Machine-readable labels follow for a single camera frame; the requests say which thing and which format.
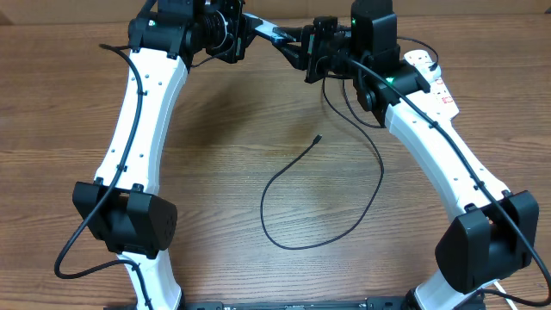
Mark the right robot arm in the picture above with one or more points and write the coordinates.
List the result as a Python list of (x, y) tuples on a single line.
[(492, 231)]

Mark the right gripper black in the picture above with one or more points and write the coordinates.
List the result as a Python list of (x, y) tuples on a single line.
[(310, 41)]

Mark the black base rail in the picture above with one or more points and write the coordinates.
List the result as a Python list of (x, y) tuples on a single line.
[(292, 305)]

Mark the white power strip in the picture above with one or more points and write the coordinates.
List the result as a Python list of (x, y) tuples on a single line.
[(445, 103)]

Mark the blue Samsung Galaxy smartphone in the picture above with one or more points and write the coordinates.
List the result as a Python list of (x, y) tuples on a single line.
[(269, 30)]

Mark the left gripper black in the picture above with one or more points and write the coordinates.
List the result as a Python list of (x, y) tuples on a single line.
[(236, 50)]

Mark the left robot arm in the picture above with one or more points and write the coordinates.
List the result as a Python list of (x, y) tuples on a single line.
[(121, 206)]

